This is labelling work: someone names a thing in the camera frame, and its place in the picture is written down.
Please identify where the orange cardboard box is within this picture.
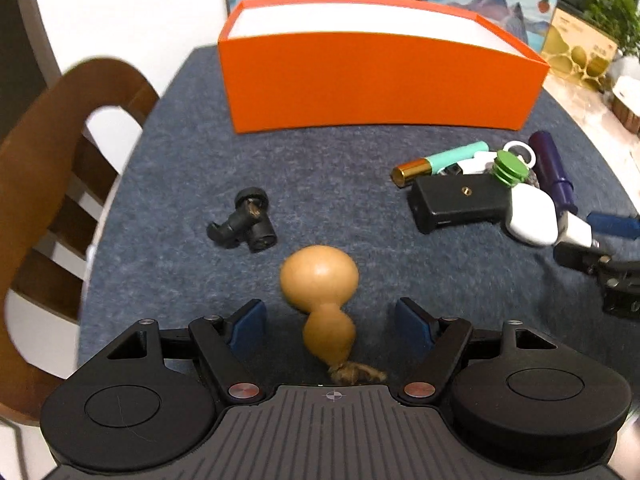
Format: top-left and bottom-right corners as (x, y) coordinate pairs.
(217, 0), (551, 135)

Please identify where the yellow gold carton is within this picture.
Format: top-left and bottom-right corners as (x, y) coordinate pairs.
(541, 7), (622, 90)

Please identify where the brown wooden chair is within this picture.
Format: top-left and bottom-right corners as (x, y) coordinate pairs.
(0, 56), (162, 423)

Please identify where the small white plastic piece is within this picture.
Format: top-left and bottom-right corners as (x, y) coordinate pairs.
(440, 151), (501, 177)

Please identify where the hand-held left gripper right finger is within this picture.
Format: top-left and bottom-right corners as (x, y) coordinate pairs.
(394, 297), (558, 405)

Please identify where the purple cylinder tube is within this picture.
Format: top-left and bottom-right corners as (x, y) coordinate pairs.
(528, 130), (577, 212)

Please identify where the white ring clip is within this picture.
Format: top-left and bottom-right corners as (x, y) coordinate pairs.
(501, 140), (537, 167)

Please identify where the black camera mount adapter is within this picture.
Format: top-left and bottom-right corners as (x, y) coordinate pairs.
(207, 186), (278, 253)

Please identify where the tan dried gourd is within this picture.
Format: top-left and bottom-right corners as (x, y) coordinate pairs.
(279, 244), (387, 385)

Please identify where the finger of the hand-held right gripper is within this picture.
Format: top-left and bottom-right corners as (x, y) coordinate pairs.
(553, 241), (640, 317)
(586, 211), (640, 241)

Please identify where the brown wicker basket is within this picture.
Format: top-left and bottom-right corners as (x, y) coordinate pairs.
(612, 92), (640, 136)

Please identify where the green plastic cap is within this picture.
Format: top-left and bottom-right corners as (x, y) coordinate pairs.
(491, 150), (529, 188)

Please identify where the black rectangular mount block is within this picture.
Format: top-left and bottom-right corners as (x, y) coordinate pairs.
(408, 173), (517, 235)

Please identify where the green potted plant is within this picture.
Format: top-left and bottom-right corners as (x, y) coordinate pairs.
(581, 0), (640, 81)

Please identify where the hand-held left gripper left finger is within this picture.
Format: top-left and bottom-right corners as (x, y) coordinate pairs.
(106, 299), (267, 405)

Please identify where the white power adapter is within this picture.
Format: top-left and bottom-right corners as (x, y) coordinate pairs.
(554, 210), (596, 250)

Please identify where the white oval device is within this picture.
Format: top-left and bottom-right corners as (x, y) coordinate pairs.
(504, 184), (559, 248)

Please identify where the gold teal battery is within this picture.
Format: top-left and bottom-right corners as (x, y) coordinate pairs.
(391, 141), (490, 188)

